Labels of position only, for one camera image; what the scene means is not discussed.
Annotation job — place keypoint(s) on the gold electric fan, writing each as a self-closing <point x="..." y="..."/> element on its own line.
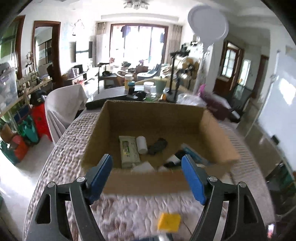
<point x="190" y="65"/>

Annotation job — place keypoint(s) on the green white box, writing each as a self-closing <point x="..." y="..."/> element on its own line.
<point x="129" y="153"/>

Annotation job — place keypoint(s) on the red container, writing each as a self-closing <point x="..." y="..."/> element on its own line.
<point x="39" y="117"/>

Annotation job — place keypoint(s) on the yellow plastic block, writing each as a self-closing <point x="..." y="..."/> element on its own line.
<point x="169" y="222"/>

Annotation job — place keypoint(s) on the white round lamp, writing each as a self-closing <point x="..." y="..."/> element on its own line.
<point x="212" y="27"/>

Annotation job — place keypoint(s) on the white covered chair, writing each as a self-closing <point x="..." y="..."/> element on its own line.
<point x="61" y="107"/>

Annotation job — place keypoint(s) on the quilted bed cover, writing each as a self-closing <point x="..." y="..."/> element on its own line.
<point x="132" y="202"/>

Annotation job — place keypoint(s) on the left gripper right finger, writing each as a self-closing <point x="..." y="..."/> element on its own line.
<point x="243" y="220"/>

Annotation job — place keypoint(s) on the cardboard box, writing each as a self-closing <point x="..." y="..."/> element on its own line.
<point x="177" y="124"/>

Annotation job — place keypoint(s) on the black office chair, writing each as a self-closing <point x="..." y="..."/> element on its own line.
<point x="238" y="99"/>

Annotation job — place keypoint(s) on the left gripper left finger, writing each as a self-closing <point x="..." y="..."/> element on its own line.
<point x="50" y="222"/>

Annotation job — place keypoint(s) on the white roll in box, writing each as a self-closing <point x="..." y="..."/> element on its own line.
<point x="141" y="145"/>

